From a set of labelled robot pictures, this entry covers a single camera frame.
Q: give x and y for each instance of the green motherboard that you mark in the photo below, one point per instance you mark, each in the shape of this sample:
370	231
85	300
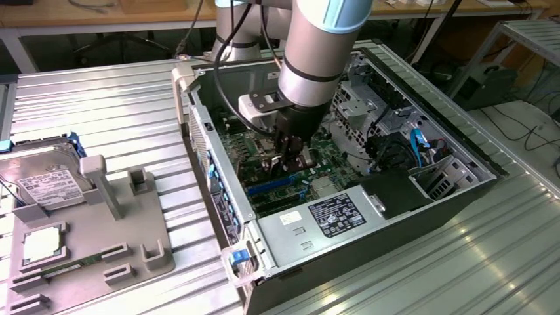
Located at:
333	164

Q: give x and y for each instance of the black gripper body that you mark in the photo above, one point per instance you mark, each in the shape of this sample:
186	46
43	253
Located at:
302	121

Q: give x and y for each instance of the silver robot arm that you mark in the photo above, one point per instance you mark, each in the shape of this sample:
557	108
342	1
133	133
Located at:
315	59

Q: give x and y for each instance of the metal disk bay cage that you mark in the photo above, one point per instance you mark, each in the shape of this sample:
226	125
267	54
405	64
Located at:
354	108

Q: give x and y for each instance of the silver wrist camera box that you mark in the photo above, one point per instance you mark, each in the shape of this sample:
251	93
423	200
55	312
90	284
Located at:
258	113

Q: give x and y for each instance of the blue case latch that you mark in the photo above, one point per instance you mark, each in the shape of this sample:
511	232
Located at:
238	256

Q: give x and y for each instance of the black box on floor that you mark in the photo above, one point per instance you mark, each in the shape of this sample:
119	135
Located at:
490	88

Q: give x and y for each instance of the silver chipset heatsink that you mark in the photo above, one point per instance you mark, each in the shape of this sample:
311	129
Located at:
326	186

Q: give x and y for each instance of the grey parts rack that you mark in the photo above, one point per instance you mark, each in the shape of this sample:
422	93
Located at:
131	223

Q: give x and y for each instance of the wooden desk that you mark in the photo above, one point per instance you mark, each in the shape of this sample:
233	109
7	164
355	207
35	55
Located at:
110	14

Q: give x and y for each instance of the grey power supply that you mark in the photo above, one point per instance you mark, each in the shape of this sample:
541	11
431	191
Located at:
298	239

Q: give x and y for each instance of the hard disk with blue caddy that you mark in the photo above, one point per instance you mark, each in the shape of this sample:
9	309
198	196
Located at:
45	183

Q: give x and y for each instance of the black fan housing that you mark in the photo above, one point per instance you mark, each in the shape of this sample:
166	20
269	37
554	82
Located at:
390	152

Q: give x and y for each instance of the aluminium slat table frame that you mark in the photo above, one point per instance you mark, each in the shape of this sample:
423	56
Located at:
525	36

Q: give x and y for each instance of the open PC case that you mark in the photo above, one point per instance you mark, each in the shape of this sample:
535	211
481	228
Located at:
350	249

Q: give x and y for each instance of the CPU chip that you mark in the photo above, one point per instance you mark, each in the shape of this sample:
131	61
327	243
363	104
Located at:
42	244

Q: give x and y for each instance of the green RAM stick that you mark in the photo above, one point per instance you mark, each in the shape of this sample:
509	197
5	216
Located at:
74	264

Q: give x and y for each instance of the blue expansion slot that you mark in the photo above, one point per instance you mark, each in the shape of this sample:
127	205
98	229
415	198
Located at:
271	184

